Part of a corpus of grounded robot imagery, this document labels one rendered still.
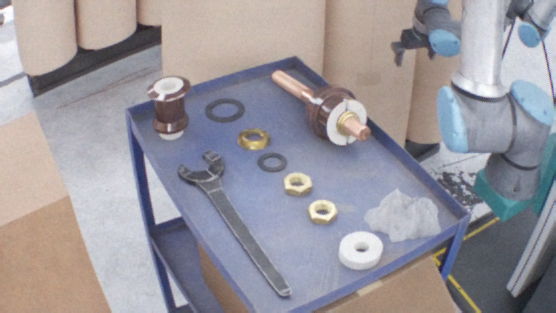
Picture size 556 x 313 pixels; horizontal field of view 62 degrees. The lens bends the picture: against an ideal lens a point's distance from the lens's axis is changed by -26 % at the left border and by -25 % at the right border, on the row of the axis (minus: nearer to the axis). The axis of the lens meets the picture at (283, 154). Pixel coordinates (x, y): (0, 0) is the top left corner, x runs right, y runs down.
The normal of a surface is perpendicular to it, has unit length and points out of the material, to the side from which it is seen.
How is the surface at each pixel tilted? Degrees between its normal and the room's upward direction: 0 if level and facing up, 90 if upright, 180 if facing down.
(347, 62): 90
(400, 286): 26
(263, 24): 90
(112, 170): 0
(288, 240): 0
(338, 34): 90
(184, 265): 0
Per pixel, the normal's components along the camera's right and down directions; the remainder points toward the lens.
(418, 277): 0.25, -0.47
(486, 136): 0.06, 0.55
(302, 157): 0.03, -0.78
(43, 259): 0.59, 0.52
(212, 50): -0.40, 0.56
